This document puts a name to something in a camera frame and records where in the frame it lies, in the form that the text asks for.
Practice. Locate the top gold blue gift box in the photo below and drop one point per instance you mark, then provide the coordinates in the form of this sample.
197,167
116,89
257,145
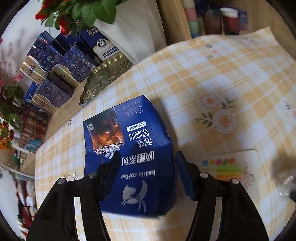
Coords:
42,57

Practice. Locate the left gold blue gift box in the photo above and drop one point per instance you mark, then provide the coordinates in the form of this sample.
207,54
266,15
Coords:
50,96

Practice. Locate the red paper cup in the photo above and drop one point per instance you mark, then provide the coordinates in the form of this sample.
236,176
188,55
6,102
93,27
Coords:
230,20

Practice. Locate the right gold blue gift box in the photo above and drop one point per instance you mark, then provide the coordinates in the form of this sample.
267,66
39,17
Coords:
74,67

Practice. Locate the red rose bouquet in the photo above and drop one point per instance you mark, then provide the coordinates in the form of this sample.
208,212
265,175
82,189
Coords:
75,15

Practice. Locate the blue luckin coffee box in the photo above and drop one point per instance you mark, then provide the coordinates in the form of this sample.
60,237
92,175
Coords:
146,182

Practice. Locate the striped tin flower box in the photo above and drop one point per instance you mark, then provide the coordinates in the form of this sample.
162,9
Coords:
34,130

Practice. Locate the gold embossed tray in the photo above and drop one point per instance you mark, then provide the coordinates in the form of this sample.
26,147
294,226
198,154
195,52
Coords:
102,76

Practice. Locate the wooden shelf unit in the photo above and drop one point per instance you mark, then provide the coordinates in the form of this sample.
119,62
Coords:
185,20

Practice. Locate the yellow plaid tablecloth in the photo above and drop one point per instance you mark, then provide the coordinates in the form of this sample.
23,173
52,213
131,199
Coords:
215,94

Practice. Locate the blue flat box behind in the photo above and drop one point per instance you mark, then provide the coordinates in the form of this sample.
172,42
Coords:
30,93

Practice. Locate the pastel stacked cups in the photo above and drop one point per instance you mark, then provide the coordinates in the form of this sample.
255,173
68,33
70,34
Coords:
191,15

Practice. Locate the gold blue gift box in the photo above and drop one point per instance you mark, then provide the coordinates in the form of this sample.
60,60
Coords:
42,57
74,67
50,96

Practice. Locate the pink blossom plant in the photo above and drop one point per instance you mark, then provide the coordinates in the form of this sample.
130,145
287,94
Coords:
12,104

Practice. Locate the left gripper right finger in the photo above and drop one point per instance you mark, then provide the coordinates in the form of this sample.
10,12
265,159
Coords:
240,219

